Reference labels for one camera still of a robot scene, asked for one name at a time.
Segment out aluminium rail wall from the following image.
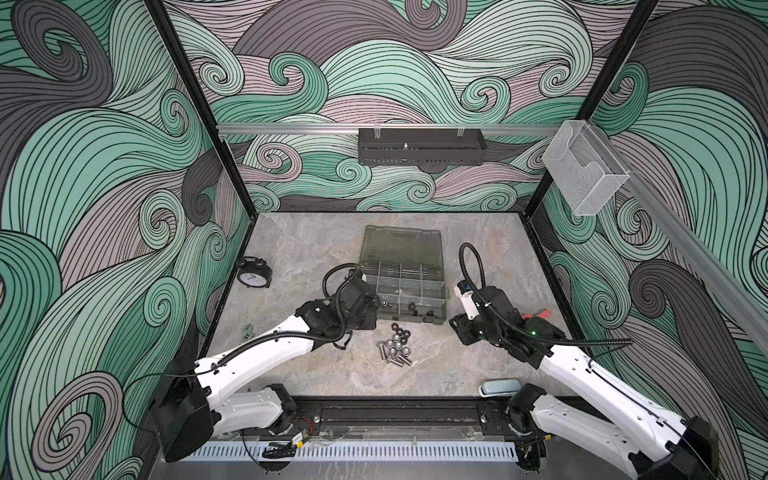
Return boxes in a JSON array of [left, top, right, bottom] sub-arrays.
[[597, 129, 767, 351], [216, 122, 560, 137]]

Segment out black corner frame post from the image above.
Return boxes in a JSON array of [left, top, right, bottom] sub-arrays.
[[144, 0, 258, 222], [523, 0, 659, 223]]

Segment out clear acrylic wall holder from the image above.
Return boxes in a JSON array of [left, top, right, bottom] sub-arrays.
[[542, 120, 629, 217]]

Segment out pale blue rectangular case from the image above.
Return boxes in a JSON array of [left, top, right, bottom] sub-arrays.
[[478, 378, 522, 398]]

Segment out pile of screws and nuts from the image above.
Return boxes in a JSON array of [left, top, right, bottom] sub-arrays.
[[376, 323, 413, 367]]

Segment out black alarm clock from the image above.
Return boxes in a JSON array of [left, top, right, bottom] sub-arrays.
[[236, 257, 273, 288]]

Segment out black corner frame post right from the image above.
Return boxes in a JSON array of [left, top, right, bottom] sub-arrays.
[[523, 0, 659, 223]]

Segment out smoky clear compartment organizer box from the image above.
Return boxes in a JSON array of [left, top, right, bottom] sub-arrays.
[[359, 225, 447, 325]]

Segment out black corner frame post left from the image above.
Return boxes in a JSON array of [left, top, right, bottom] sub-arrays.
[[144, 0, 258, 222]]

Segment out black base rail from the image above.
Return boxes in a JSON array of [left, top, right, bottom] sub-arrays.
[[288, 396, 548, 439]]

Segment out white slotted cable duct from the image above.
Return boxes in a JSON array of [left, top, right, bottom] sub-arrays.
[[186, 440, 518, 463]]

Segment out red plastic scoop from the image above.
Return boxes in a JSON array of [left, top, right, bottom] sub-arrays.
[[522, 309, 553, 322]]

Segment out black perforated wall tray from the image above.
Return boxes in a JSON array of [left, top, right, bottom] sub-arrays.
[[357, 129, 488, 169]]

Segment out aluminium rail right wall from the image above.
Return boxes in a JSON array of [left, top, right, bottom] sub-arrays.
[[597, 129, 767, 351]]

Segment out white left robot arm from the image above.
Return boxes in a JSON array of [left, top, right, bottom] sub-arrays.
[[149, 277, 381, 462]]

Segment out aluminium rail back wall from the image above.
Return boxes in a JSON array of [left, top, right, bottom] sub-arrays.
[[216, 122, 560, 137]]

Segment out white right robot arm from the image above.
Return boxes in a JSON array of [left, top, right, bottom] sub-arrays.
[[449, 281, 719, 479]]

